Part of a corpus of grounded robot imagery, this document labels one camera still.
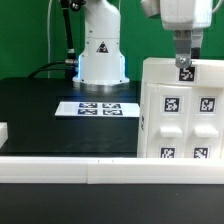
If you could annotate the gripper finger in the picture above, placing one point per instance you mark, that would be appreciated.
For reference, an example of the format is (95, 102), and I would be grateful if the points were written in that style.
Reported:
(197, 38)
(182, 44)

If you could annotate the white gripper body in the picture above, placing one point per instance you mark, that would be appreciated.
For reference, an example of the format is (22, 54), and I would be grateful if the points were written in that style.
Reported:
(186, 14)

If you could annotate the white cabinet body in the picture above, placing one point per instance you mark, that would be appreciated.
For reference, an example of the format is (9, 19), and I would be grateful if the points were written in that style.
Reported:
(144, 119)

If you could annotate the white cabinet door panel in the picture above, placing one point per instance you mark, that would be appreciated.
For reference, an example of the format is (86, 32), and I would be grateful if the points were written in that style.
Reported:
(168, 121)
(206, 122)

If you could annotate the small white block with tag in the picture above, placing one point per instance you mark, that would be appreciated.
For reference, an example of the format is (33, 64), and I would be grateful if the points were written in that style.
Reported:
(204, 73)

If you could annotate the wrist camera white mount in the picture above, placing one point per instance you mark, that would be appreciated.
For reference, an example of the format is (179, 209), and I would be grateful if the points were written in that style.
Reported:
(151, 8)

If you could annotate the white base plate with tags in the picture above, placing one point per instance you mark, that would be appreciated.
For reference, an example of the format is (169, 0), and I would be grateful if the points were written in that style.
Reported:
(97, 109)

